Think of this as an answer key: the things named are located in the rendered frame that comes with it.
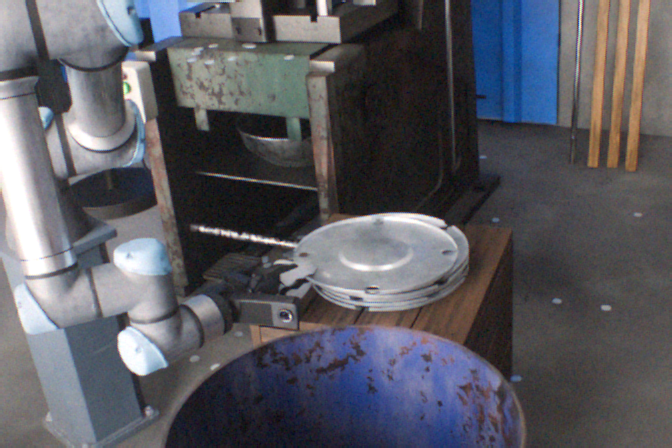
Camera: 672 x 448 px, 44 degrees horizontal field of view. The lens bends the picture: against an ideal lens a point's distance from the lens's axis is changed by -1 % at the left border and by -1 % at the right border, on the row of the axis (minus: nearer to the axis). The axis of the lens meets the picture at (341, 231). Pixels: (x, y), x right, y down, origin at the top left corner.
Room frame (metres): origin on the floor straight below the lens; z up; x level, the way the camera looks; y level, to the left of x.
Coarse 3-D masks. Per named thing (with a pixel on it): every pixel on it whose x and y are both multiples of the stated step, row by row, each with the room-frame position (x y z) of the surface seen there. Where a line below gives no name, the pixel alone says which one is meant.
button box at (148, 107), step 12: (132, 72) 1.90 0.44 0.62; (144, 72) 1.92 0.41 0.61; (132, 84) 1.90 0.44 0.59; (144, 84) 1.91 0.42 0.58; (132, 96) 1.90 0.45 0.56; (144, 96) 1.90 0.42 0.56; (144, 108) 1.90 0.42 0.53; (156, 108) 1.93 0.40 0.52; (144, 120) 1.89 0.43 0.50; (144, 168) 1.96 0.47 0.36
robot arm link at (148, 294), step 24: (144, 240) 1.11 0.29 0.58; (120, 264) 1.06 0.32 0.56; (144, 264) 1.06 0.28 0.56; (168, 264) 1.09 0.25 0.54; (96, 288) 1.04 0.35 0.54; (120, 288) 1.04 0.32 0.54; (144, 288) 1.05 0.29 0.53; (168, 288) 1.07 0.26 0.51; (120, 312) 1.05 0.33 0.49; (144, 312) 1.05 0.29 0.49; (168, 312) 1.06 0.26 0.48
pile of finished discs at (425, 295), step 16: (432, 224) 1.44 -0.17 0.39; (464, 240) 1.36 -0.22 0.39; (464, 256) 1.30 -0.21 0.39; (448, 272) 1.26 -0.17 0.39; (464, 272) 1.29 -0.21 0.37; (320, 288) 1.30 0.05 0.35; (368, 288) 1.23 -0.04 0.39; (416, 288) 1.21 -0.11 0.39; (432, 288) 1.22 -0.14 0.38; (448, 288) 1.24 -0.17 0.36; (352, 304) 1.24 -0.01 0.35; (368, 304) 1.22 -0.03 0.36; (384, 304) 1.21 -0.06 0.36; (400, 304) 1.21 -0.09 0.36; (416, 304) 1.21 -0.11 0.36
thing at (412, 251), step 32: (352, 224) 1.45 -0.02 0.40; (384, 224) 1.44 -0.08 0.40; (416, 224) 1.43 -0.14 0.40; (320, 256) 1.33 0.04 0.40; (352, 256) 1.31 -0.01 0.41; (384, 256) 1.30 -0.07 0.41; (416, 256) 1.30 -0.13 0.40; (448, 256) 1.29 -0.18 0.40; (352, 288) 1.20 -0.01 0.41; (384, 288) 1.20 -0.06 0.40
